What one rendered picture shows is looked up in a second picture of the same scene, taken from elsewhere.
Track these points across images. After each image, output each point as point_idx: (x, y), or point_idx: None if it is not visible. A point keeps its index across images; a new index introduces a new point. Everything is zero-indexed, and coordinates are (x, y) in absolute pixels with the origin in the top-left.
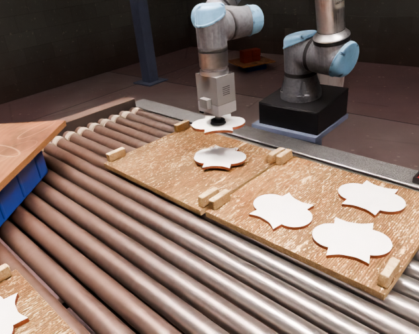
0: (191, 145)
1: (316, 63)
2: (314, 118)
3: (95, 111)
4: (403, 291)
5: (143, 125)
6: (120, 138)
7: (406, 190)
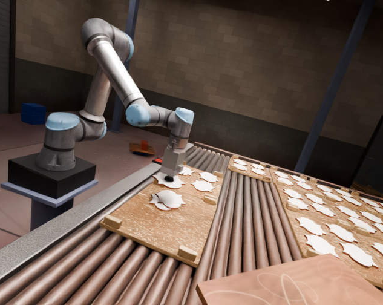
0: (147, 215)
1: (92, 134)
2: (94, 170)
3: None
4: None
5: (75, 273)
6: (117, 290)
7: None
